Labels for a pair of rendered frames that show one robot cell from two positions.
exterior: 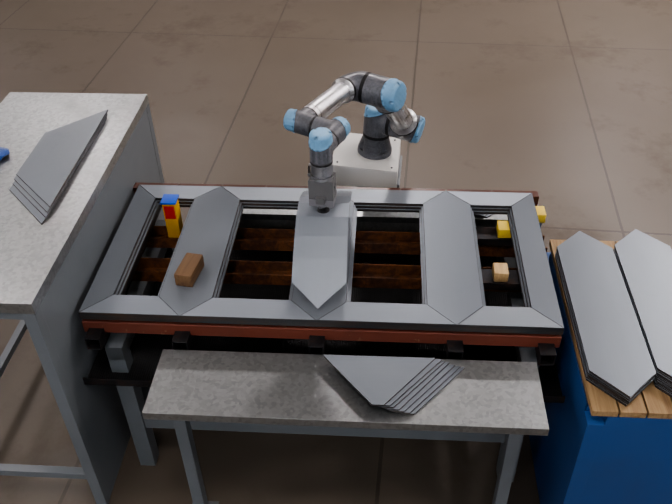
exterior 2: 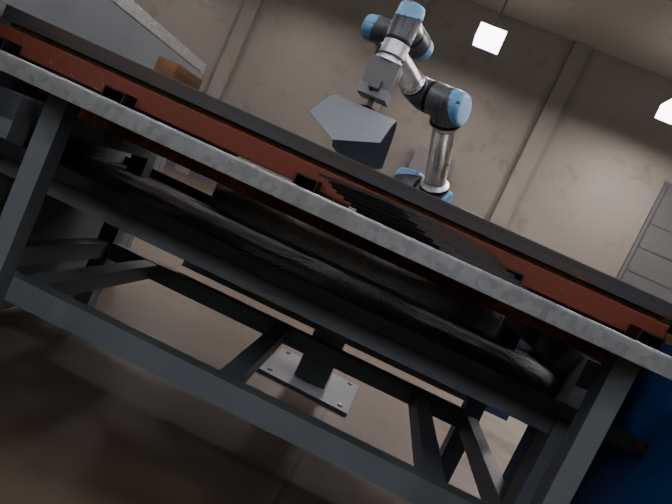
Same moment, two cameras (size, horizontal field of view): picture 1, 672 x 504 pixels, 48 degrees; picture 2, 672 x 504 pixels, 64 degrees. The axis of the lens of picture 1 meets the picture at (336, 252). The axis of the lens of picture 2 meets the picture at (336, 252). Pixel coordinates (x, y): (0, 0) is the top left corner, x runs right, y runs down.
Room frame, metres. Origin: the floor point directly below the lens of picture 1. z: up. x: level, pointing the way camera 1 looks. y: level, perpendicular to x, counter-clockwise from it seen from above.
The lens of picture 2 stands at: (0.59, -0.04, 0.75)
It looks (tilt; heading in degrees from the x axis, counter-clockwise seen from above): 5 degrees down; 0
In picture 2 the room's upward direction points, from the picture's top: 25 degrees clockwise
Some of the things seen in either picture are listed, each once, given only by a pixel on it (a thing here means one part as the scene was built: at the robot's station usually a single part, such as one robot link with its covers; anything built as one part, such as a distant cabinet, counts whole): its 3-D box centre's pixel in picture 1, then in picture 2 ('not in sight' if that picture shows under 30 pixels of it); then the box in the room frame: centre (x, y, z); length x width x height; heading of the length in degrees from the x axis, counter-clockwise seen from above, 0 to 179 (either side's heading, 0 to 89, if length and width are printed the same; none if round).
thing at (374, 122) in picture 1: (379, 117); (406, 184); (2.85, -0.20, 0.94); 0.13 x 0.12 x 0.14; 62
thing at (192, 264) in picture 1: (189, 269); (178, 77); (1.96, 0.50, 0.87); 0.12 x 0.06 x 0.05; 166
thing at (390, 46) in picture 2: (320, 167); (392, 51); (2.09, 0.04, 1.19); 0.08 x 0.08 x 0.05
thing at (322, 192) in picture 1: (321, 189); (379, 77); (2.08, 0.04, 1.11); 0.10 x 0.09 x 0.16; 169
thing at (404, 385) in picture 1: (393, 384); (424, 230); (1.51, -0.17, 0.77); 0.45 x 0.20 x 0.04; 85
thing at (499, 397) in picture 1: (344, 390); (337, 213); (1.52, -0.02, 0.74); 1.20 x 0.26 x 0.03; 85
